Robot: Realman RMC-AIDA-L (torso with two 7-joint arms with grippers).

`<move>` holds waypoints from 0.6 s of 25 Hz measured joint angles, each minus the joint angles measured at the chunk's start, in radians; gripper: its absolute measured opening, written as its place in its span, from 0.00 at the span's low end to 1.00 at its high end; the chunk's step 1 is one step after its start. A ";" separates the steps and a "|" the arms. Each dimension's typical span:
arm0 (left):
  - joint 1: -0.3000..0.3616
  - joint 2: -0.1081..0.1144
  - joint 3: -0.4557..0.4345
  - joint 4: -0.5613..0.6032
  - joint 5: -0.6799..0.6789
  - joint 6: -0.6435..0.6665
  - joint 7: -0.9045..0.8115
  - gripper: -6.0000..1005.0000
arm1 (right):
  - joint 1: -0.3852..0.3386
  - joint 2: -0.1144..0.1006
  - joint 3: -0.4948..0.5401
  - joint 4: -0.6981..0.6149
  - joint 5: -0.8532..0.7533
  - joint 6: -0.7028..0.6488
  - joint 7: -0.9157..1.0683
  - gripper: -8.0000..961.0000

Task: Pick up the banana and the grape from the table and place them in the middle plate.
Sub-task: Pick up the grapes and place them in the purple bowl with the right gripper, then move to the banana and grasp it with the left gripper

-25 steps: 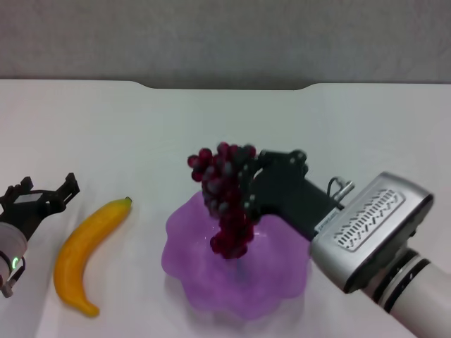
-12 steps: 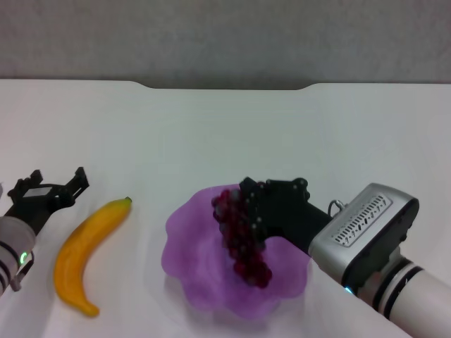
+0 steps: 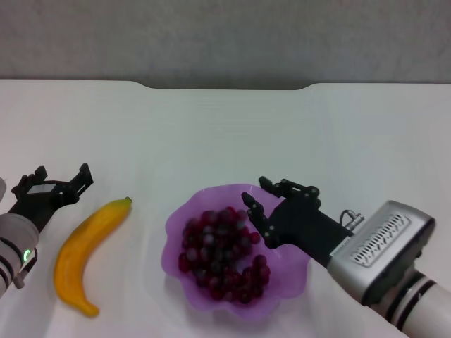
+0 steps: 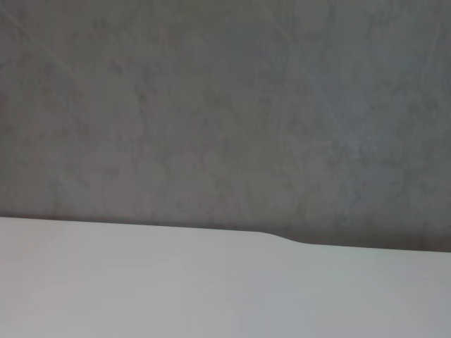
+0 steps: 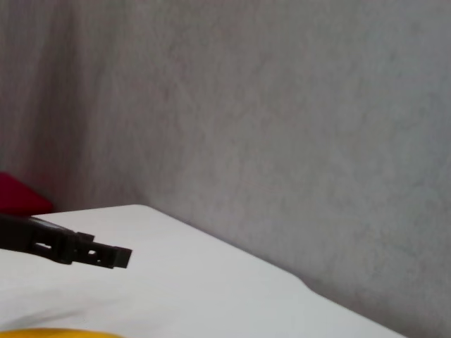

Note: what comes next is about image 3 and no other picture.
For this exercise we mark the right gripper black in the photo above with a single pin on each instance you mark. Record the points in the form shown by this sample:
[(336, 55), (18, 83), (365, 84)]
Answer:
[(306, 225)]

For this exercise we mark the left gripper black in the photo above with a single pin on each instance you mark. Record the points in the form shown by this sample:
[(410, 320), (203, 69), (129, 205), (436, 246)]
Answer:
[(46, 199)]

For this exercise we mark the dark red grape bunch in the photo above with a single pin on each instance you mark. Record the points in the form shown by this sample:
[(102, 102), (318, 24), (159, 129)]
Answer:
[(218, 253)]

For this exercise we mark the yellow banana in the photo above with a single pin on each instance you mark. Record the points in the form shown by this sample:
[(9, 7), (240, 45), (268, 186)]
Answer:
[(75, 253)]

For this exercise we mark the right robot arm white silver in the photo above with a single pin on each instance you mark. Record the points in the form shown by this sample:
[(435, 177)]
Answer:
[(423, 306)]

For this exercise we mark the purple wavy plastic plate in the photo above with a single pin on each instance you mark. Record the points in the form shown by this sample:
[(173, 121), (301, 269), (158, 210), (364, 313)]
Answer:
[(285, 278)]

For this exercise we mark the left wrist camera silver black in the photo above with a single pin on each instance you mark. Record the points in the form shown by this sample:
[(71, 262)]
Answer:
[(2, 190)]

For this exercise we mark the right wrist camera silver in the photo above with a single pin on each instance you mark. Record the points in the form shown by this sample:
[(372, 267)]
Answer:
[(380, 246)]

